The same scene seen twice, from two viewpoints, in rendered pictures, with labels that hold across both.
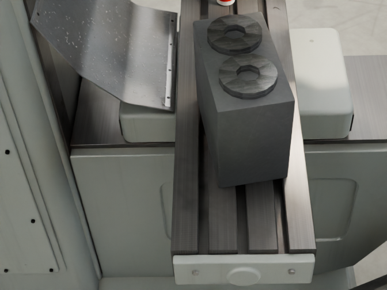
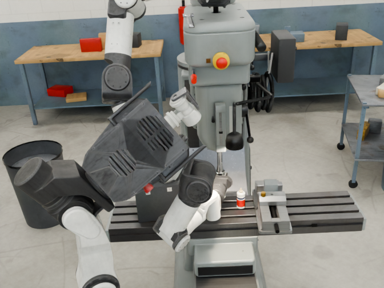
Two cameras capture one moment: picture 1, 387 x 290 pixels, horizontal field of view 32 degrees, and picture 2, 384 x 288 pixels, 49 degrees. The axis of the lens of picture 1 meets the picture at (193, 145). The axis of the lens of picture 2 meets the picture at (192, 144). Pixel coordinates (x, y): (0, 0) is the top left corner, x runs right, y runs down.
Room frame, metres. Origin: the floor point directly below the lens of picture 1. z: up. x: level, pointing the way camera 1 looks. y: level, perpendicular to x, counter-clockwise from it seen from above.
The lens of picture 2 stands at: (0.89, -1.78, 2.17)
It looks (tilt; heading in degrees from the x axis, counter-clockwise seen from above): 27 degrees down; 87
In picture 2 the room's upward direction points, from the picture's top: 3 degrees counter-clockwise
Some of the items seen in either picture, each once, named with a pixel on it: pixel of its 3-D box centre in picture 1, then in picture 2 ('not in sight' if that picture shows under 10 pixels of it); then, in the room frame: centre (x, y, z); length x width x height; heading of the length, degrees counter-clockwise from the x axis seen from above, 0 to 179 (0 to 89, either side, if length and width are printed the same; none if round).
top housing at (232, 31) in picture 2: not in sight; (216, 32); (1.10, -0.09, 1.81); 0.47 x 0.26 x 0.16; 86
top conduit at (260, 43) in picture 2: not in sight; (252, 34); (1.24, -0.08, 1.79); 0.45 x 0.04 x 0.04; 86
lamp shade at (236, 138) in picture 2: not in sight; (234, 139); (1.13, -0.30, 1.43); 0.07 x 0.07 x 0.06
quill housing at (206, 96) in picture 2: not in sight; (218, 111); (1.10, -0.10, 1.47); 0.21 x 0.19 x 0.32; 176
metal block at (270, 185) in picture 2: not in sight; (270, 187); (1.33, -0.12, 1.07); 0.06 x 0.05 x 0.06; 174
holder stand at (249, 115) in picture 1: (240, 96); (158, 195); (0.80, -0.08, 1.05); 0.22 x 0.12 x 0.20; 7
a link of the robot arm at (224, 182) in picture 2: not in sight; (216, 187); (1.07, -0.19, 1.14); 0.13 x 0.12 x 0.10; 163
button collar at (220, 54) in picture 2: not in sight; (220, 60); (1.08, -0.33, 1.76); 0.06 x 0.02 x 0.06; 176
